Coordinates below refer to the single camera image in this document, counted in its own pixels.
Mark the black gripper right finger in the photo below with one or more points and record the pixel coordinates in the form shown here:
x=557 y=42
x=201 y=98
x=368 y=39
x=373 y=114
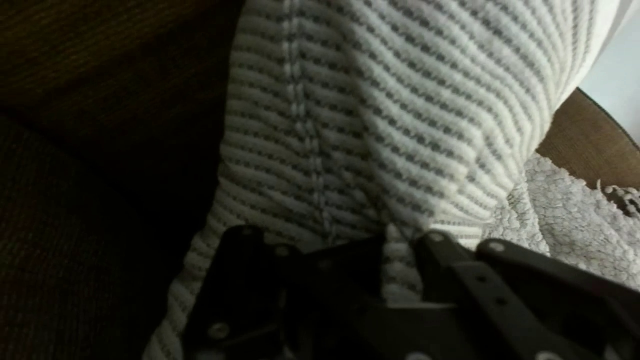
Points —
x=532 y=306

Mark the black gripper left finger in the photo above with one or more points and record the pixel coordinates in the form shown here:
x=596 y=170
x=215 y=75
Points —
x=267 y=306

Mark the grey striped pillow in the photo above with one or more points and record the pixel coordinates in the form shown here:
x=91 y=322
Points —
x=400 y=101

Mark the cream knit throw blanket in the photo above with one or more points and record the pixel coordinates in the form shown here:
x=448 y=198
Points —
x=581 y=222

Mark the brown fabric sofa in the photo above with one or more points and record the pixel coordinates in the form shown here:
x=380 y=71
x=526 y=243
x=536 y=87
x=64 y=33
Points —
x=81 y=200

